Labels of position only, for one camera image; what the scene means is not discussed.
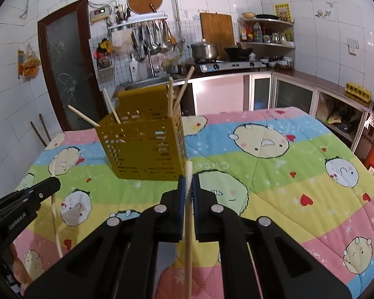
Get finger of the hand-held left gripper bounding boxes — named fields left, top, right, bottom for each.
left=0, top=177, right=62, bottom=225

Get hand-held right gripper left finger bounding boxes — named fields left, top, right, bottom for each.
left=23, top=176, right=187, bottom=299

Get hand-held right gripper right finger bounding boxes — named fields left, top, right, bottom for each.
left=192, top=174, right=353, bottom=299

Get wooden chopstick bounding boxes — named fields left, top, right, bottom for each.
left=168, top=76, right=174, bottom=114
left=183, top=161, right=194, bottom=299
left=173, top=66, right=195, bottom=114
left=67, top=105, right=101, bottom=128
left=52, top=161, right=64, bottom=258
left=103, top=88, right=121, bottom=125

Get gold perforated utensil holder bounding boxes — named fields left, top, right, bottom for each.
left=95, top=82, right=188, bottom=181

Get hanging kitchen utensils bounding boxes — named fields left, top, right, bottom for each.
left=130, top=20, right=179, bottom=60

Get person's left hand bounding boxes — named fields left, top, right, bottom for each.
left=10, top=250, right=32, bottom=291

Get leaning metal sticks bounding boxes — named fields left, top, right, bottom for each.
left=29, top=113, right=52, bottom=148

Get cartoon printed blanket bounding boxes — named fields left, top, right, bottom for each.
left=12, top=106, right=374, bottom=299

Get orange plastic bag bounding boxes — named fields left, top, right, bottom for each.
left=17, top=48, right=41, bottom=82

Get steel sink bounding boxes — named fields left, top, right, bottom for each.
left=117, top=74, right=188, bottom=92

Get kitchen counter cabinets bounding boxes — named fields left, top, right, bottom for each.
left=187, top=69, right=373, bottom=151

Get steel faucet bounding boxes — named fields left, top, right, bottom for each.
left=147, top=54, right=160, bottom=78

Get white soap bottle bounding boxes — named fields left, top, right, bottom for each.
left=129, top=54, right=139, bottom=82

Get gas stove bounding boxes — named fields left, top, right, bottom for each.
left=191, top=58, right=266, bottom=73

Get yellow red hanging items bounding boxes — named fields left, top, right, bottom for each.
left=95, top=39, right=113, bottom=60

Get steel cooking pot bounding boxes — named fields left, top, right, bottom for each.
left=187, top=39, right=220, bottom=61

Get black wok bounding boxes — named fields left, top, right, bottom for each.
left=223, top=46, right=256, bottom=62

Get white plastic bag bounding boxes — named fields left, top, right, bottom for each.
left=110, top=31, right=133, bottom=52

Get rectangular wooden cutting board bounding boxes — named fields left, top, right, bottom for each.
left=199, top=12, right=236, bottom=51

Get yellow egg carton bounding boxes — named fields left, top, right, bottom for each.
left=344, top=82, right=372, bottom=101

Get rack cutlery caddy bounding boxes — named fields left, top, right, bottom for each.
left=113, top=1, right=132, bottom=23

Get round wooden board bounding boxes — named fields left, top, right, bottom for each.
left=127, top=0, right=163, bottom=15

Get wall digital controller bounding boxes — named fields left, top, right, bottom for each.
left=90, top=6, right=110, bottom=22

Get corner wall shelf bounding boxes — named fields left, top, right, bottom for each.
left=237, top=12, right=296, bottom=49

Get steel wall rack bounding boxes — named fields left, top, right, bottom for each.
left=107, top=14, right=169, bottom=32

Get vertical wall pipe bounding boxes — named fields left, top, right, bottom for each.
left=171, top=0, right=182, bottom=39

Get yellow wall poster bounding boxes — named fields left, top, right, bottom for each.
left=274, top=3, right=291, bottom=22

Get white wall socket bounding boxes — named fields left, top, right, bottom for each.
left=347, top=37, right=361, bottom=55

